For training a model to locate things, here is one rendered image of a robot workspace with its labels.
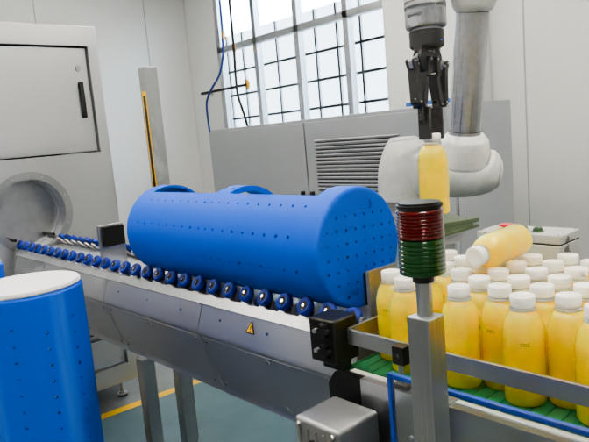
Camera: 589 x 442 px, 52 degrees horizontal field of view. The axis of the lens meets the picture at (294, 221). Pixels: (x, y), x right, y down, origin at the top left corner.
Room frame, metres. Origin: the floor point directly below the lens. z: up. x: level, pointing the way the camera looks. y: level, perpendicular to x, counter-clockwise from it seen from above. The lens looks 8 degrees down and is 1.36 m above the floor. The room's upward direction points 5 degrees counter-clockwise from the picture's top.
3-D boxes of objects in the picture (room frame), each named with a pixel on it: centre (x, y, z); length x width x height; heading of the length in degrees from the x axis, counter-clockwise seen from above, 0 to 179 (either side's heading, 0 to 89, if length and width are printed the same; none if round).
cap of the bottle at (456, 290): (1.03, -0.28, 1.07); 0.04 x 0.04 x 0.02
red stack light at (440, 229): (0.82, -0.17, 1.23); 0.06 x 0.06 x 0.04
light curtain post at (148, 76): (2.68, 0.57, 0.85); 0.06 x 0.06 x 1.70; 42
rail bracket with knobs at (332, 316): (1.18, -0.06, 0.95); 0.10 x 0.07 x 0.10; 132
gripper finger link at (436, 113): (1.38, -0.34, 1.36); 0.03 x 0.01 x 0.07; 42
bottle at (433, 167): (1.36, -0.32, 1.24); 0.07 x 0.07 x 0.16
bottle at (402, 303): (1.12, -0.20, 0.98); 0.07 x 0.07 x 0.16
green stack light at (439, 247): (0.82, -0.17, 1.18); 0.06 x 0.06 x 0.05
